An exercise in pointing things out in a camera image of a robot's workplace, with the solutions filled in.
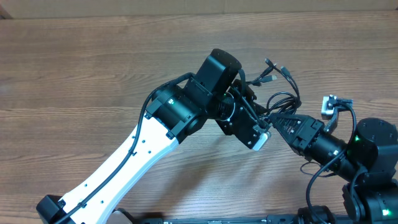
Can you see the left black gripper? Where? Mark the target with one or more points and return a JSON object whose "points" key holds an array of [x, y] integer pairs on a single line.
{"points": [[249, 123]]}

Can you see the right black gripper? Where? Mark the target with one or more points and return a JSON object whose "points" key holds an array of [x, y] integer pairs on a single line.
{"points": [[306, 133]]}

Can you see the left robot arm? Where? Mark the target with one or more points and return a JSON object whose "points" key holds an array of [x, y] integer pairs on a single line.
{"points": [[170, 114]]}

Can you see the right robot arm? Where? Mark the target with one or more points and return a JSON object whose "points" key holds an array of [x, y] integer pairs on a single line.
{"points": [[367, 162]]}

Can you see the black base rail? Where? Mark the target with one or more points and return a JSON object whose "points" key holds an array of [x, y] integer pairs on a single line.
{"points": [[270, 219]]}

